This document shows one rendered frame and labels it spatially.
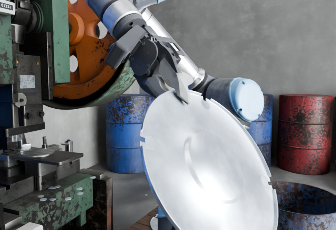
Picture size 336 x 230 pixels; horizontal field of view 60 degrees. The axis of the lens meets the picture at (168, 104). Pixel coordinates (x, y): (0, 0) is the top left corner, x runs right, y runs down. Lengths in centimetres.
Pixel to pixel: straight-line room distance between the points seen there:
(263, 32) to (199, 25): 91
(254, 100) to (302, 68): 335
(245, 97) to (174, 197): 46
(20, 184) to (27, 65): 45
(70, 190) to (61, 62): 54
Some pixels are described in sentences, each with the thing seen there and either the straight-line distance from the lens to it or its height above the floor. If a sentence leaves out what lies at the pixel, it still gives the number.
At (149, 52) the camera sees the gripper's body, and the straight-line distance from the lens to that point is 54.
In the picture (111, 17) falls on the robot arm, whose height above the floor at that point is 120.
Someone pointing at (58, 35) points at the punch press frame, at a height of 126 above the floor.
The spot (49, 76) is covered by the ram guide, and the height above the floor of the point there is 109.
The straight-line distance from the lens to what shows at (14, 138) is 135.
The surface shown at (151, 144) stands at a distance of 42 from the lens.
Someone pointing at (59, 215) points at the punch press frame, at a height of 55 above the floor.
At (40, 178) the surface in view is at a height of 70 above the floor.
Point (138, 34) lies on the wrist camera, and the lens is 55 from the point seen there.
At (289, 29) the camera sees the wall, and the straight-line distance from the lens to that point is 421.
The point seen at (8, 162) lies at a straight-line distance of 130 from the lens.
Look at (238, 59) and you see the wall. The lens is 422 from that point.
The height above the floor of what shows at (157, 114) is 102.
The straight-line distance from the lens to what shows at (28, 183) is 125.
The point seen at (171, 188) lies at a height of 93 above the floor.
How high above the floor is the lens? 108
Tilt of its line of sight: 5 degrees down
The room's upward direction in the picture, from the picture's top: straight up
